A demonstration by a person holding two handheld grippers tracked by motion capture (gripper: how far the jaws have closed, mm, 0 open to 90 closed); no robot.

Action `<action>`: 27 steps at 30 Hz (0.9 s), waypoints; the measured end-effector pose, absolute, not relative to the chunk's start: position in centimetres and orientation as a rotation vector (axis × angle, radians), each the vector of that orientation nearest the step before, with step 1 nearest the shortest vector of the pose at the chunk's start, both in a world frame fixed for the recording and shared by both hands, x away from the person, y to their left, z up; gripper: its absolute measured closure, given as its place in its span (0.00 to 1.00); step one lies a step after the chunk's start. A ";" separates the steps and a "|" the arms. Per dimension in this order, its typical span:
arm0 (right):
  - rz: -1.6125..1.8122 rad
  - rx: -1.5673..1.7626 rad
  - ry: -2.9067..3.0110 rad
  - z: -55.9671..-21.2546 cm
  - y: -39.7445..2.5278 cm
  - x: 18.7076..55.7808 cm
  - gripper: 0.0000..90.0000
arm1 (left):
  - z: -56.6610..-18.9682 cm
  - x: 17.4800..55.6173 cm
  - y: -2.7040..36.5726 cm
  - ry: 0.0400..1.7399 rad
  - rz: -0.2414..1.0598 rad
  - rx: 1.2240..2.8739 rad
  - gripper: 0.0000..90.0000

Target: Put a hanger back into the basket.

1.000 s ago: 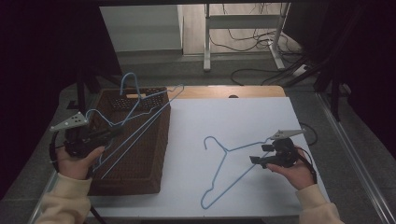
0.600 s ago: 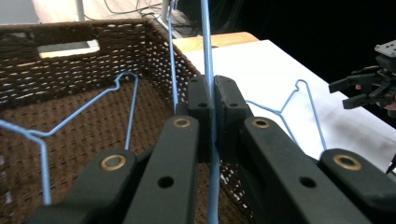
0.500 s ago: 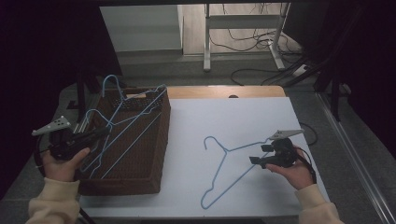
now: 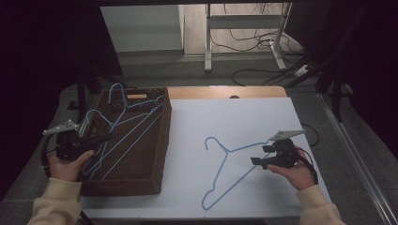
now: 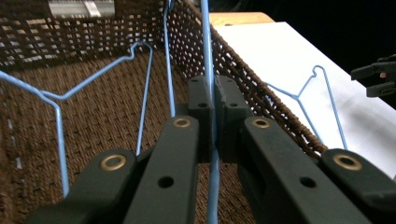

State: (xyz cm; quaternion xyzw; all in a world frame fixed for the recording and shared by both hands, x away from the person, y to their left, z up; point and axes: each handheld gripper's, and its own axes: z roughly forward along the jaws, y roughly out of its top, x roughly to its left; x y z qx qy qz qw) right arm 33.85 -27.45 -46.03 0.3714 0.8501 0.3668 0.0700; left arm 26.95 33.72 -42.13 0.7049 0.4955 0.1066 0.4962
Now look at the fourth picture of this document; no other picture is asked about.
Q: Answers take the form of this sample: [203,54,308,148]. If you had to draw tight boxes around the person's right hand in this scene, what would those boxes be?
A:
[266,148,317,191]

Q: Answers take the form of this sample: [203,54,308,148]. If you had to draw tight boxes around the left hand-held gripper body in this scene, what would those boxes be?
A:
[42,120,92,162]

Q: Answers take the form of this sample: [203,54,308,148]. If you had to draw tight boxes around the tangle of black floor cables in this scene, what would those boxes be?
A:
[208,3,304,54]

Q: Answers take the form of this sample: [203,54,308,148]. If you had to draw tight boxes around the person's left hand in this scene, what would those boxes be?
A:
[48,149,95,182]

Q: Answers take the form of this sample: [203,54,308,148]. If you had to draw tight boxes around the black metal stand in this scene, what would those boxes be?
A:
[314,60,355,123]
[67,67,130,125]

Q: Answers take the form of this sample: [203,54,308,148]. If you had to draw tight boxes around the dark curtain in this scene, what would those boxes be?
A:
[284,0,398,161]
[0,0,124,201]

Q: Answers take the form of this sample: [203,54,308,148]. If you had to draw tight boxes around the white panel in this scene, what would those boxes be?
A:
[99,4,186,53]

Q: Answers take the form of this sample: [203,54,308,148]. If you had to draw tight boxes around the black looped floor cable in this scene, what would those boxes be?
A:
[231,67,303,87]

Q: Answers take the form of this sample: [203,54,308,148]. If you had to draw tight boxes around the white power strip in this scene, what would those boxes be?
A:
[294,64,312,79]

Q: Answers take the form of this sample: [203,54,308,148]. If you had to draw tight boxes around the white desk frame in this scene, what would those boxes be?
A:
[204,3,293,73]

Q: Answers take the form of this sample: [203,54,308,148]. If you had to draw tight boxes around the white board mat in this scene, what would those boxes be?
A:
[79,97,332,219]

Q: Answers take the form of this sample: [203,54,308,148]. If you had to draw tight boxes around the blue wire hanger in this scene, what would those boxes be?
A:
[84,109,163,181]
[83,82,165,176]
[201,136,276,211]

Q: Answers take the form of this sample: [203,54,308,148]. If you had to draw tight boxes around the thin black cable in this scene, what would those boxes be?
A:
[300,122,321,148]

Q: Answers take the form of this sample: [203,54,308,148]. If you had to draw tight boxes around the brown wicker basket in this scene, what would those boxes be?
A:
[73,86,173,197]

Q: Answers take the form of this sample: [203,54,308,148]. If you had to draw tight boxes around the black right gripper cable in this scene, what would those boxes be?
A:
[296,147,319,186]

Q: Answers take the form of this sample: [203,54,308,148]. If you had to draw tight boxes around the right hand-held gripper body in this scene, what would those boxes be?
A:
[262,129,306,171]

